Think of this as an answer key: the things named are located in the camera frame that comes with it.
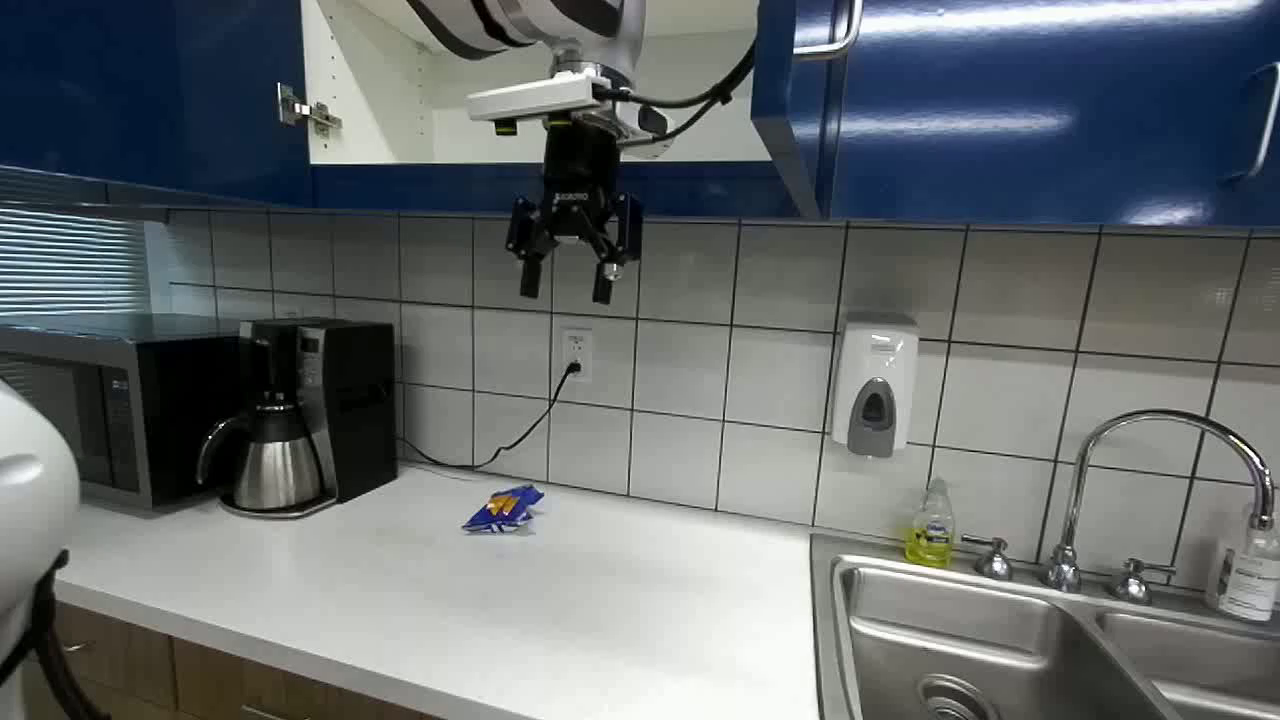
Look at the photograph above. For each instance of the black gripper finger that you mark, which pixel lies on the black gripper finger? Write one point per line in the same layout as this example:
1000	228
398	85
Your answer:
531	234
624	234

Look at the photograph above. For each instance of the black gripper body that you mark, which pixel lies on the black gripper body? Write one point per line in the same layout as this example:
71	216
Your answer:
583	160

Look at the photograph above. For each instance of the metal cabinet hinge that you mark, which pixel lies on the metal cabinet hinge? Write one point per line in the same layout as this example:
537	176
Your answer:
304	111

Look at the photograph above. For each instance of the blue cabinet door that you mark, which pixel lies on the blue cabinet door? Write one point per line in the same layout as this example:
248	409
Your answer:
147	95
1043	120

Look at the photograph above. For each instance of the wooden base cabinet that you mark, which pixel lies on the wooden base cabinet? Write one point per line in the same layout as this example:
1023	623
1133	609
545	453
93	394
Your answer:
147	667

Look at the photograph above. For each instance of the black coffee maker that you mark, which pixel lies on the black coffee maker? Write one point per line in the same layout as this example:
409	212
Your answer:
349	402

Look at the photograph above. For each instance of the blue snack bag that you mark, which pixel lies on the blue snack bag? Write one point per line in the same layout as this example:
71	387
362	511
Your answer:
506	511

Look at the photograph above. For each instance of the stainless steel coffee carafe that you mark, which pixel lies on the stainless steel coffee carafe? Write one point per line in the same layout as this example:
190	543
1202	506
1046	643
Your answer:
274	461

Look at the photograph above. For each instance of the yellow dish soap bottle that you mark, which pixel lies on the yellow dish soap bottle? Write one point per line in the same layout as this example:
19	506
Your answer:
930	534

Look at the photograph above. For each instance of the black microwave oven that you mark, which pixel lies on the black microwave oven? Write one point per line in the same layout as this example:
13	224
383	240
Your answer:
123	415

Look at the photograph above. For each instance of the stainless steel sink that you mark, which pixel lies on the stainless steel sink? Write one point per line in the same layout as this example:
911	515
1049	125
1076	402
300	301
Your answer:
1014	643

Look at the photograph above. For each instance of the chrome gooseneck faucet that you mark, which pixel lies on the chrome gooseneck faucet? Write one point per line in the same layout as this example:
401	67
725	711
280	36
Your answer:
1161	422

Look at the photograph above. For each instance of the white pump soap bottle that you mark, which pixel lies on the white pump soap bottle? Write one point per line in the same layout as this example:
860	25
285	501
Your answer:
1250	565

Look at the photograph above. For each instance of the white wall outlet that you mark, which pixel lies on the white wall outlet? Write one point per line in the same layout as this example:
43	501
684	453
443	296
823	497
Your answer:
578	352

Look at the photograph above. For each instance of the white wall soap dispenser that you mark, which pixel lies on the white wall soap dispenser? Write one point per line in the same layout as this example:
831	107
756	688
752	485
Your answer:
874	387

